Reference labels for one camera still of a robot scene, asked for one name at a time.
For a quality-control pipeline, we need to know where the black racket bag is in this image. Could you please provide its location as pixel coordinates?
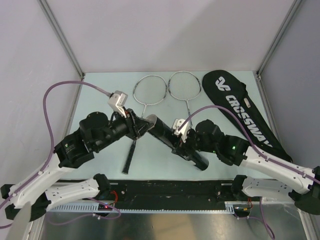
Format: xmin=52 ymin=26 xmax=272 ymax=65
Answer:
xmin=202 ymin=70 xmax=293 ymax=163

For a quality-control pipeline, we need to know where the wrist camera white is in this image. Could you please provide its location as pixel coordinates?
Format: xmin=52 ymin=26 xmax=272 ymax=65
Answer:
xmin=107 ymin=90 xmax=128 ymax=118
xmin=172 ymin=118 xmax=191 ymax=143

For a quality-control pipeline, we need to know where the white badminton racket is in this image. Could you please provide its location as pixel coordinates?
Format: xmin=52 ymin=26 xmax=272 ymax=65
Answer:
xmin=167 ymin=70 xmax=202 ymax=117
xmin=121 ymin=74 xmax=168 ymax=175

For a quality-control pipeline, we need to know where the grey cable duct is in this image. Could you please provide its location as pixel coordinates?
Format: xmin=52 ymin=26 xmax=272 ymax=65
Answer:
xmin=50 ymin=202 xmax=251 ymax=214

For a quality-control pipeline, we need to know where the aluminium frame post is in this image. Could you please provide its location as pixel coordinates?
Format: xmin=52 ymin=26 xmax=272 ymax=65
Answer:
xmin=37 ymin=0 xmax=85 ymax=79
xmin=256 ymin=0 xmax=305 ymax=79

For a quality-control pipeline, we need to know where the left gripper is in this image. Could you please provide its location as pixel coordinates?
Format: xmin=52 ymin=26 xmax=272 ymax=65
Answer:
xmin=95 ymin=106 xmax=156 ymax=152

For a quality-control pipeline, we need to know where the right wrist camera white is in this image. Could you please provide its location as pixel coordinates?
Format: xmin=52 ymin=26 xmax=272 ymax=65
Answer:
xmin=172 ymin=118 xmax=191 ymax=143

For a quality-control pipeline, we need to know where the purple cable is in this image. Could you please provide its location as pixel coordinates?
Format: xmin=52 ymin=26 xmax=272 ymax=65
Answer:
xmin=0 ymin=80 xmax=112 ymax=208
xmin=176 ymin=104 xmax=320 ymax=186

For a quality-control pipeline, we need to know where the left aluminium frame post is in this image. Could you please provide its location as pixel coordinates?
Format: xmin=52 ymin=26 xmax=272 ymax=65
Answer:
xmin=37 ymin=0 xmax=85 ymax=79

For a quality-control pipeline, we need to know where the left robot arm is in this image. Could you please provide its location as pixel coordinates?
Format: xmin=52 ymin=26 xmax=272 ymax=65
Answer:
xmin=0 ymin=109 xmax=155 ymax=221

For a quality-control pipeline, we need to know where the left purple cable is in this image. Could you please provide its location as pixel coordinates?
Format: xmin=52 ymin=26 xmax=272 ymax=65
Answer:
xmin=0 ymin=80 xmax=112 ymax=208

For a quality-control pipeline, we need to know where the right aluminium frame post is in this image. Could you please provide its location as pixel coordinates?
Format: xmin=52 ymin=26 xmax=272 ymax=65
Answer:
xmin=256 ymin=0 xmax=305 ymax=79

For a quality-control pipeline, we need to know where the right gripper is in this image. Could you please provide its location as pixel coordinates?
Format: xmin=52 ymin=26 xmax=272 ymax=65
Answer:
xmin=172 ymin=128 xmax=217 ymax=160

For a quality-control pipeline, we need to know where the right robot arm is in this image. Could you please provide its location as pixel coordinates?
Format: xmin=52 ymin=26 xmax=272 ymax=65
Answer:
xmin=172 ymin=119 xmax=320 ymax=215

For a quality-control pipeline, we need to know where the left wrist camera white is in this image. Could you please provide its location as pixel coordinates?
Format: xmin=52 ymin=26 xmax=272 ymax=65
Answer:
xmin=107 ymin=90 xmax=128 ymax=118

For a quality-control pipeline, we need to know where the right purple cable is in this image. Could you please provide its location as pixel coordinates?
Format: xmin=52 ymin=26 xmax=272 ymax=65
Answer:
xmin=176 ymin=104 xmax=320 ymax=186

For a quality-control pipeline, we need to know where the black shuttlecock tube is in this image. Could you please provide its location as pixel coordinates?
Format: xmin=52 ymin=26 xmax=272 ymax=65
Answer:
xmin=147 ymin=114 xmax=209 ymax=171

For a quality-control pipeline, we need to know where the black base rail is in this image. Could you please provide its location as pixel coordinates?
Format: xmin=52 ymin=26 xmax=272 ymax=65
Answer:
xmin=74 ymin=178 xmax=278 ymax=211

